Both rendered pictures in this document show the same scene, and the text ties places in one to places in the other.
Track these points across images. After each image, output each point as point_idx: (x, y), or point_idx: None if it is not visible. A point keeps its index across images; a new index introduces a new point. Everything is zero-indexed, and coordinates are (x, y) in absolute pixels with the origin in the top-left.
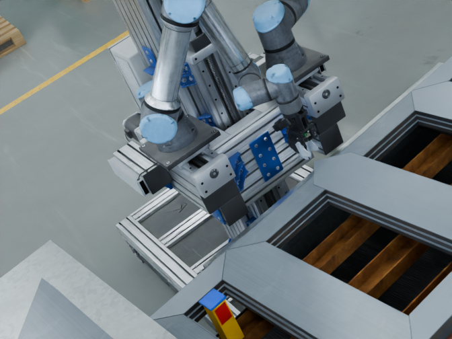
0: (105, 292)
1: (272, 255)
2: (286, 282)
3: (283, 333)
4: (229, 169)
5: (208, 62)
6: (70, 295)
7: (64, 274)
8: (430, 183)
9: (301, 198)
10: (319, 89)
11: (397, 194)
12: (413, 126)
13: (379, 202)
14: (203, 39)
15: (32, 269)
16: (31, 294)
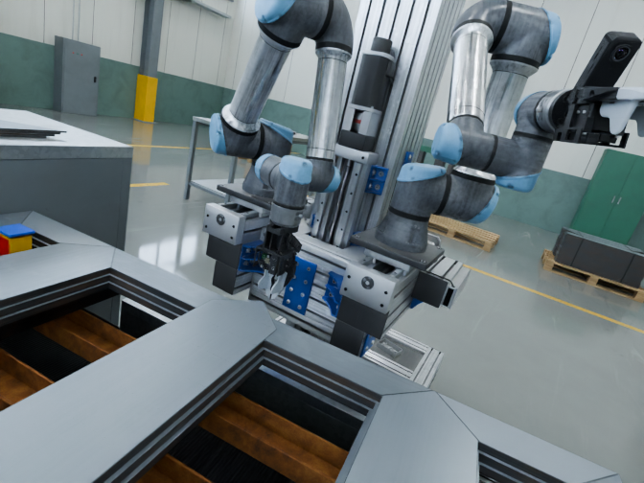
0: (11, 143)
1: (74, 269)
2: (2, 276)
3: (67, 362)
4: (233, 232)
5: (345, 169)
6: (30, 138)
7: (70, 142)
8: (150, 420)
9: (184, 290)
10: (364, 269)
11: (143, 376)
12: (357, 406)
13: (130, 355)
14: (353, 138)
15: (95, 139)
16: (56, 134)
